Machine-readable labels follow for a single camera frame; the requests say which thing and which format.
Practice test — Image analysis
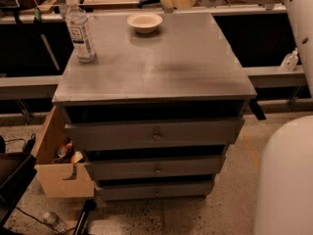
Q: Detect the black bin at left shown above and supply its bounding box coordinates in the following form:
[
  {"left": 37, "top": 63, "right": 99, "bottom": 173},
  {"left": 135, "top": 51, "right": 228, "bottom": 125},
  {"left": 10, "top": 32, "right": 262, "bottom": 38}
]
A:
[{"left": 0, "top": 152, "right": 38, "bottom": 227}]

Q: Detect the plastic bottle on floor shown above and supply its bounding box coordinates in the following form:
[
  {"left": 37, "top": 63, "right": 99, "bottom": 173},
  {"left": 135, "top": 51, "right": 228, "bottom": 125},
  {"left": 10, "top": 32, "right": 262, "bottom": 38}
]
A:
[{"left": 43, "top": 211, "right": 67, "bottom": 233}]

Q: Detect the cardboard box on floor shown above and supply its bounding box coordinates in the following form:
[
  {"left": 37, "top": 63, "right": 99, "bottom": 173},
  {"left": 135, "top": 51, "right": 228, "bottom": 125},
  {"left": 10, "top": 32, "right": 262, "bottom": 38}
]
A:
[{"left": 31, "top": 107, "right": 94, "bottom": 198}]

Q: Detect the grey drawer cabinet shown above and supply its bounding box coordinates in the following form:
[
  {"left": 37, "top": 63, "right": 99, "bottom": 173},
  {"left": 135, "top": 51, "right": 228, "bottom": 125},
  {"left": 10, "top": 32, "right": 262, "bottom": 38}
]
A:
[{"left": 53, "top": 13, "right": 256, "bottom": 190}]

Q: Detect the middle grey drawer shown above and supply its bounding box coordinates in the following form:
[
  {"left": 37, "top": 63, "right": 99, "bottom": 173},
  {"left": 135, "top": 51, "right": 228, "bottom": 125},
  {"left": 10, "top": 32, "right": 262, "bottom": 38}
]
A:
[{"left": 85, "top": 156, "right": 225, "bottom": 180}]

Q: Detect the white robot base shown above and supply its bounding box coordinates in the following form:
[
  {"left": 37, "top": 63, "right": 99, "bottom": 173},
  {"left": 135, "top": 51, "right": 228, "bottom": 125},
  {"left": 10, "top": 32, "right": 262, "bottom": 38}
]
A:
[{"left": 253, "top": 116, "right": 313, "bottom": 235}]

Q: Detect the hand sanitizer bottle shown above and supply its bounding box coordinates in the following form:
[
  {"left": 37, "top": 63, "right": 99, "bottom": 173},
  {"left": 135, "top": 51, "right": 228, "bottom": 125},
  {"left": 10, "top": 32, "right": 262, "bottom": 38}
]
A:
[{"left": 281, "top": 49, "right": 298, "bottom": 71}]

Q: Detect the clear plastic water bottle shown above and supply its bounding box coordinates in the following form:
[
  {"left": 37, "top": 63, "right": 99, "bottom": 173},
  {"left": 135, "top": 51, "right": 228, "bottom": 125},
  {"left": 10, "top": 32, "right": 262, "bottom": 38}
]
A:
[{"left": 66, "top": 0, "right": 96, "bottom": 63}]

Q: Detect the white paper bowl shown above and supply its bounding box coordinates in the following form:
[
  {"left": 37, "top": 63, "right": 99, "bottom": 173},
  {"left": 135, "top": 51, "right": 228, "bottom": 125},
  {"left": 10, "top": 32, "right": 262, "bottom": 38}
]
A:
[{"left": 127, "top": 13, "right": 163, "bottom": 34}]

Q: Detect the grey drawer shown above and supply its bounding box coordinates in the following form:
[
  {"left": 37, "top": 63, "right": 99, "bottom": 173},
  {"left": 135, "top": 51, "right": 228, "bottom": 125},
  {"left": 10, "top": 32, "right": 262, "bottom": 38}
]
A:
[
  {"left": 85, "top": 156, "right": 225, "bottom": 180},
  {"left": 100, "top": 181, "right": 214, "bottom": 201},
  {"left": 66, "top": 117, "right": 244, "bottom": 151}
]

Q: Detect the bottom grey drawer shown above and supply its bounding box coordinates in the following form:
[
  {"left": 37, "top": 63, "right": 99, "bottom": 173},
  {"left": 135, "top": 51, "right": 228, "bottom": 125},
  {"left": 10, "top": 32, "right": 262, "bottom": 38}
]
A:
[{"left": 100, "top": 181, "right": 214, "bottom": 201}]

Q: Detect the black tripod leg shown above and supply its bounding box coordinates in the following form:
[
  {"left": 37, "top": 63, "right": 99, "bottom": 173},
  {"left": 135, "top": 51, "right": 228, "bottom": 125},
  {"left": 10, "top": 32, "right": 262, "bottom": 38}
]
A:
[{"left": 72, "top": 199, "right": 96, "bottom": 235}]

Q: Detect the top grey drawer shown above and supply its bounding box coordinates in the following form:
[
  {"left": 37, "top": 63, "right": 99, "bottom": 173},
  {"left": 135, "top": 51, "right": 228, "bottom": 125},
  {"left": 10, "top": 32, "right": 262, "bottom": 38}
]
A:
[{"left": 66, "top": 117, "right": 244, "bottom": 151}]

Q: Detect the bottle inside cardboard box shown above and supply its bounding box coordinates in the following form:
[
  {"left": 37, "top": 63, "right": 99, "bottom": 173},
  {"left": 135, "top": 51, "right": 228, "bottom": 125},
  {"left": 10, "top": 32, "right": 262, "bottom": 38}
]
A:
[{"left": 57, "top": 142, "right": 73, "bottom": 158}]

